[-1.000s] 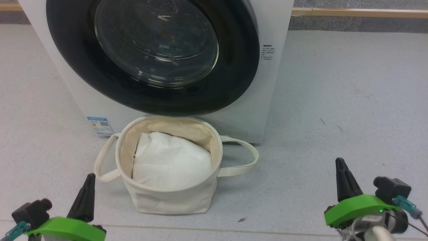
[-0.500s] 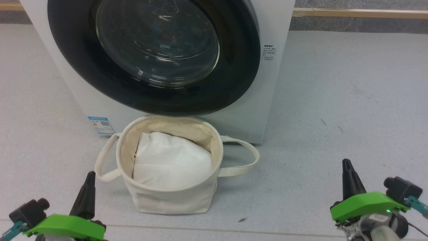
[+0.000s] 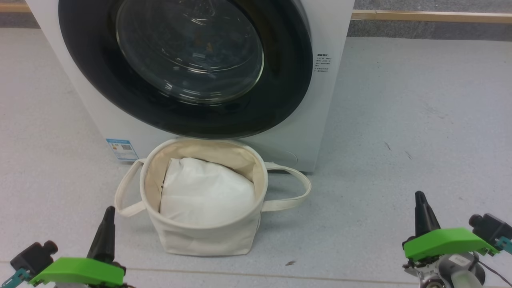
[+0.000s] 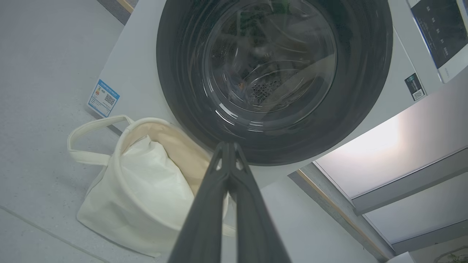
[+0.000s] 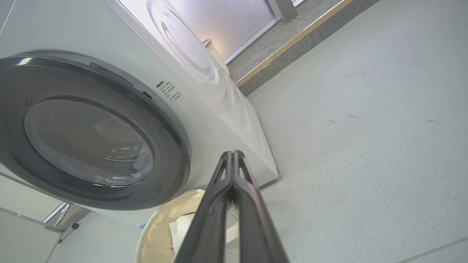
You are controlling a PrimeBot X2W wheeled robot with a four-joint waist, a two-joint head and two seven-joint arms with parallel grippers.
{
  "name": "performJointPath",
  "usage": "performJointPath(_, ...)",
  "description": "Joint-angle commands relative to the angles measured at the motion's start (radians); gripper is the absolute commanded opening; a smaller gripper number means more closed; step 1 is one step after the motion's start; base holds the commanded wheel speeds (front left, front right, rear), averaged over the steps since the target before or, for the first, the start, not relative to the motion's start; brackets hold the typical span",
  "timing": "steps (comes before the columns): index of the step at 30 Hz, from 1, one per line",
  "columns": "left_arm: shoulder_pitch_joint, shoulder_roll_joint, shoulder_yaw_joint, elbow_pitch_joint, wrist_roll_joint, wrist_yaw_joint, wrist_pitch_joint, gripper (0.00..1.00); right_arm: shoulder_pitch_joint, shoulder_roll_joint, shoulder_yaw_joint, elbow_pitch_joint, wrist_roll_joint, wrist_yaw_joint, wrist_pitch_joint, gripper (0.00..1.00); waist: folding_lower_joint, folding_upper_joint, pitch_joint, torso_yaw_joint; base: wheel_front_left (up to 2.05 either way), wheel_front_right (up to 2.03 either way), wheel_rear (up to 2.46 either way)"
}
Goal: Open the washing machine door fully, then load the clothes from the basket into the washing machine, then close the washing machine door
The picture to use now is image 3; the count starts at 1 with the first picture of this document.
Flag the washing machine glass door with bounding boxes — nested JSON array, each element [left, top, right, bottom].
[[58, 0, 313, 140]]

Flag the blue energy label sticker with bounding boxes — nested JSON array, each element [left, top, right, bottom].
[[106, 138, 139, 162]]

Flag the round white filter cover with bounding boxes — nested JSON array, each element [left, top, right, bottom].
[[276, 149, 299, 165]]

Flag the white front-load washing machine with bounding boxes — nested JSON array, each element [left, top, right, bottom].
[[25, 0, 355, 173]]

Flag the white pillow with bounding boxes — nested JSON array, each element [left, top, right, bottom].
[[159, 157, 256, 228]]

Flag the cream canvas laundry basket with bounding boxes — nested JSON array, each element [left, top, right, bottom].
[[114, 137, 312, 256]]

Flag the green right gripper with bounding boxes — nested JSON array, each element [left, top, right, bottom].
[[403, 191, 500, 263]]

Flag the small printed text label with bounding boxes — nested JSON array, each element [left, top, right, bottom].
[[315, 53, 330, 73]]

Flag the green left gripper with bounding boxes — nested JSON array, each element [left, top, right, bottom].
[[29, 206, 126, 286]]

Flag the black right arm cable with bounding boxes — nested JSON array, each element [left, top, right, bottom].
[[472, 236, 512, 277]]

